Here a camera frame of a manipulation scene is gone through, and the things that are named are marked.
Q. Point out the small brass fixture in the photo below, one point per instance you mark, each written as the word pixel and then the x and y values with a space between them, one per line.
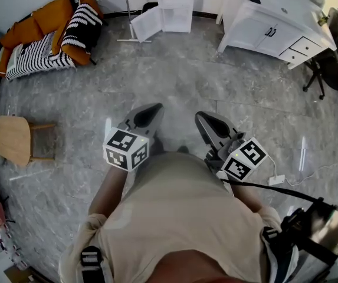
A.
pixel 323 20

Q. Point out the black metal hip box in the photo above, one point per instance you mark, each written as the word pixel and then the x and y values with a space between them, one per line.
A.
pixel 319 228

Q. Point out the thin striped cushion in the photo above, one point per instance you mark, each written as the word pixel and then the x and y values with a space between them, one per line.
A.
pixel 33 55

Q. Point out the black office chair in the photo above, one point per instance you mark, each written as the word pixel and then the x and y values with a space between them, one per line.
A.
pixel 334 69

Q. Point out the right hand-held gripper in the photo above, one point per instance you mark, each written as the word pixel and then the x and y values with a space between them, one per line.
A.
pixel 244 161

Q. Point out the black white wavy blanket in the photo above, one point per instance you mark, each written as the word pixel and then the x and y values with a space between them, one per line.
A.
pixel 80 25

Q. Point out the person's left forearm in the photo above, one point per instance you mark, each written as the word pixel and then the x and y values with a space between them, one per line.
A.
pixel 109 187

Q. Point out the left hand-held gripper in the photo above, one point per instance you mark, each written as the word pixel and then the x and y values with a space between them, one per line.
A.
pixel 126 149

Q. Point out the white vanity cabinet with sink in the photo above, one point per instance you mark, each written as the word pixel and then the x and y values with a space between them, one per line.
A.
pixel 260 25

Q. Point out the cardboard box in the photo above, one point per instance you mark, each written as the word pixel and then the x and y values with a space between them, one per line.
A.
pixel 18 276

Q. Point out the metal pole flat mop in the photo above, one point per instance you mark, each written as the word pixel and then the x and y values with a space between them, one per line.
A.
pixel 127 10

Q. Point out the dark waste bin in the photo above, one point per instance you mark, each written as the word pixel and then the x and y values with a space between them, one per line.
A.
pixel 149 7

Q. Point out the wooden side table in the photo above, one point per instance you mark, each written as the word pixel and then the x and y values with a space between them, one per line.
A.
pixel 12 140

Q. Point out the person's right black shoe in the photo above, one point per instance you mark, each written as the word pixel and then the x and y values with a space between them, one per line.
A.
pixel 183 149

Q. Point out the orange sofa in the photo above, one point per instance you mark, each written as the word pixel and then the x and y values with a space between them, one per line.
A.
pixel 50 16

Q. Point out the person's right forearm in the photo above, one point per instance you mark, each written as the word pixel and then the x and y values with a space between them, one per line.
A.
pixel 245 196

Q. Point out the person's chin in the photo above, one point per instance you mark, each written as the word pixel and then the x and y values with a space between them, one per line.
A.
pixel 192 267

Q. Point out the person's beige shirt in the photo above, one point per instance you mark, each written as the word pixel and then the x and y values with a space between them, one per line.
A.
pixel 171 202

